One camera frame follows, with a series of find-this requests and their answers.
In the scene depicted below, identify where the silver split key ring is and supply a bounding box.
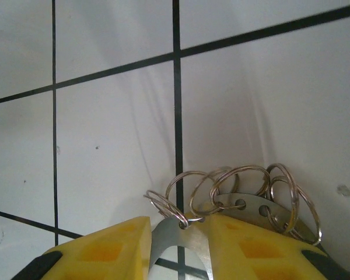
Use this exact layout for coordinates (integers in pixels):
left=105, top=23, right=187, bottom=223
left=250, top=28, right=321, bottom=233
left=189, top=166, right=240, bottom=216
left=269, top=174, right=323, bottom=246
left=144, top=189, right=190, bottom=228
left=265, top=163, right=299, bottom=234
left=165, top=170, right=212, bottom=222
left=209, top=164, right=271, bottom=209

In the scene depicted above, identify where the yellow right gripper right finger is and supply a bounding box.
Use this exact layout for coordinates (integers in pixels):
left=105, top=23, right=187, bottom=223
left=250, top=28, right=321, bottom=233
left=206, top=214, right=350, bottom=280

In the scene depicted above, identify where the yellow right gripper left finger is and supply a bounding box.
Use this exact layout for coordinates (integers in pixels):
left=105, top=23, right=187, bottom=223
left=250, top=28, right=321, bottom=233
left=16, top=215, right=152, bottom=280

